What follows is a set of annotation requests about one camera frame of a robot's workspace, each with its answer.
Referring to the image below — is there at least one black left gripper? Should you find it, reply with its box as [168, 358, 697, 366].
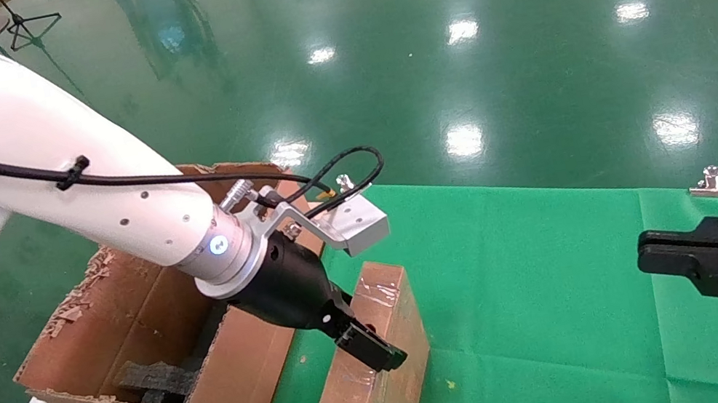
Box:
[219, 216, 410, 397]

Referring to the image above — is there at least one large open cardboard carton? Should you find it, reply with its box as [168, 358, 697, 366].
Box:
[0, 143, 354, 403]

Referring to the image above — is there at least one silver metal clip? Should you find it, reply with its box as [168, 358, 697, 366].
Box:
[334, 171, 359, 196]
[686, 164, 718, 207]

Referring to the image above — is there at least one green table cloth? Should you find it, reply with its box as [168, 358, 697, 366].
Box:
[213, 124, 718, 403]

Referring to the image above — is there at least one black foam block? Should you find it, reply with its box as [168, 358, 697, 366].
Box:
[111, 348, 207, 403]

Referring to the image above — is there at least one black tripod stand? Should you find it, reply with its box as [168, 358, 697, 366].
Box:
[0, 0, 67, 55]

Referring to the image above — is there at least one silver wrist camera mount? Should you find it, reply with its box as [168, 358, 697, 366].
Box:
[219, 154, 395, 278]

